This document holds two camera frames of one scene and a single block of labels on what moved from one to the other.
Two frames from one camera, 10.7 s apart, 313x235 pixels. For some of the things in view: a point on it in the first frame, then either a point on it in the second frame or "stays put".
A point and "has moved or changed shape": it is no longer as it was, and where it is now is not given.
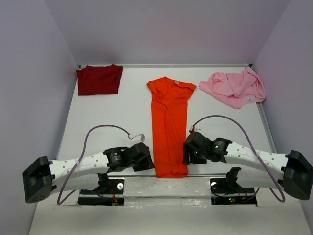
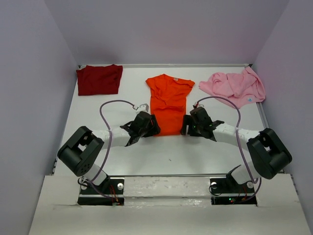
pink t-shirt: x=235 y=89 stays put
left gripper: x=146 y=163 to x=154 y=129
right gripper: x=187 y=148 to x=188 y=119
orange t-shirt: x=169 y=102 has moved or changed shape
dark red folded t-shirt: x=95 y=80 stays put
